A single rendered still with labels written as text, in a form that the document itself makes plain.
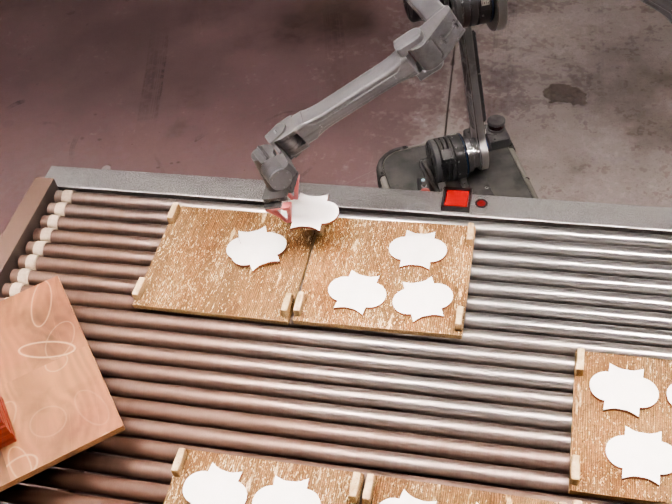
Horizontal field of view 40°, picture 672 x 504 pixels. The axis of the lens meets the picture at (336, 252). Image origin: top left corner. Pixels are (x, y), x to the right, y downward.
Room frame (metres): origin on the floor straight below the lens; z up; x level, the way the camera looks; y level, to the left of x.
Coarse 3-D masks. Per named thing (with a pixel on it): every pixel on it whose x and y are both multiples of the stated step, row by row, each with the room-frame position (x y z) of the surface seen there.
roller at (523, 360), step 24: (96, 312) 1.53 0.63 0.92; (120, 312) 1.52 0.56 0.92; (144, 312) 1.51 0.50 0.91; (216, 336) 1.41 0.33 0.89; (240, 336) 1.39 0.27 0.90; (264, 336) 1.37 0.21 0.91; (288, 336) 1.36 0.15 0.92; (312, 336) 1.34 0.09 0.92; (336, 336) 1.33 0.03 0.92; (360, 336) 1.32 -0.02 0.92; (456, 360) 1.22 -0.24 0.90; (480, 360) 1.20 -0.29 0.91; (504, 360) 1.19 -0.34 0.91; (528, 360) 1.18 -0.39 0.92; (552, 360) 1.16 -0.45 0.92
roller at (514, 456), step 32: (128, 416) 1.22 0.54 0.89; (160, 416) 1.20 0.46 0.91; (192, 416) 1.18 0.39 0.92; (224, 416) 1.16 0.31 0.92; (256, 416) 1.15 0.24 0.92; (384, 448) 1.02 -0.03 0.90; (416, 448) 1.00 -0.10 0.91; (448, 448) 0.99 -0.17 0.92; (480, 448) 0.97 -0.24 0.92; (512, 448) 0.96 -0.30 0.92
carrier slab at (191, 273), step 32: (192, 224) 1.77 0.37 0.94; (224, 224) 1.75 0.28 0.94; (256, 224) 1.73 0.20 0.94; (288, 224) 1.71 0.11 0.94; (160, 256) 1.67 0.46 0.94; (192, 256) 1.65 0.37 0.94; (224, 256) 1.63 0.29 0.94; (288, 256) 1.60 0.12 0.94; (160, 288) 1.56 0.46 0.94; (192, 288) 1.54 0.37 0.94; (224, 288) 1.53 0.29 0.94; (256, 288) 1.51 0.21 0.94; (288, 288) 1.49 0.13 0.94; (256, 320) 1.41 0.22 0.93; (288, 320) 1.39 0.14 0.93
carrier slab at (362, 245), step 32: (352, 224) 1.67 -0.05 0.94; (384, 224) 1.65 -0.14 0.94; (416, 224) 1.63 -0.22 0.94; (320, 256) 1.58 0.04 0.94; (352, 256) 1.56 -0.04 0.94; (384, 256) 1.54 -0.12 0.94; (448, 256) 1.51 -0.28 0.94; (320, 288) 1.47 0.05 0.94; (384, 288) 1.44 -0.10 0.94; (320, 320) 1.37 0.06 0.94; (352, 320) 1.36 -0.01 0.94; (384, 320) 1.34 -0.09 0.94; (448, 320) 1.31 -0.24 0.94
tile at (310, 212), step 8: (296, 200) 1.67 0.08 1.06; (304, 200) 1.67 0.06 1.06; (312, 200) 1.66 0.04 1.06; (320, 200) 1.66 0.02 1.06; (296, 208) 1.64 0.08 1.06; (304, 208) 1.64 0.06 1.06; (312, 208) 1.64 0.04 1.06; (320, 208) 1.63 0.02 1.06; (328, 208) 1.63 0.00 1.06; (336, 208) 1.62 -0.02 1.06; (296, 216) 1.62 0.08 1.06; (304, 216) 1.61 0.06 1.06; (312, 216) 1.61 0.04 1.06; (320, 216) 1.60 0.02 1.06; (328, 216) 1.60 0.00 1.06; (336, 216) 1.59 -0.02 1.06; (296, 224) 1.59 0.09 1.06; (304, 224) 1.58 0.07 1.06; (312, 224) 1.58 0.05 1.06; (320, 224) 1.58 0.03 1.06; (328, 224) 1.58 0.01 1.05
